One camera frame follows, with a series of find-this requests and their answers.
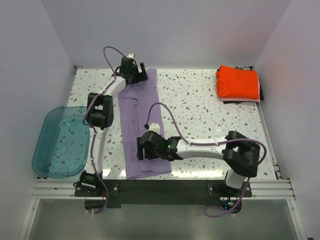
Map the purple t shirt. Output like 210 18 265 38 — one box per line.
117 68 172 180

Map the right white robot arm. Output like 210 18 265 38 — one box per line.
137 131 261 197

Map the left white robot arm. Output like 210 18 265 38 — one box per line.
79 53 148 196

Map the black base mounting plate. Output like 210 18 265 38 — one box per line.
74 179 253 210

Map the teal plastic bin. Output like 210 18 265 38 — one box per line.
32 106 90 179

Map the folded orange t shirt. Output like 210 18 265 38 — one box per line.
215 65 260 101

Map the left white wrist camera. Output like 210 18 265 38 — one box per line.
126 53 135 61

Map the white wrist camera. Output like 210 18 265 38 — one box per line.
148 123 161 135
126 53 135 61

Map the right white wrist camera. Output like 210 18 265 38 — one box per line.
148 123 161 135

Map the aluminium frame rail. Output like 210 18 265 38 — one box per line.
31 178 296 200

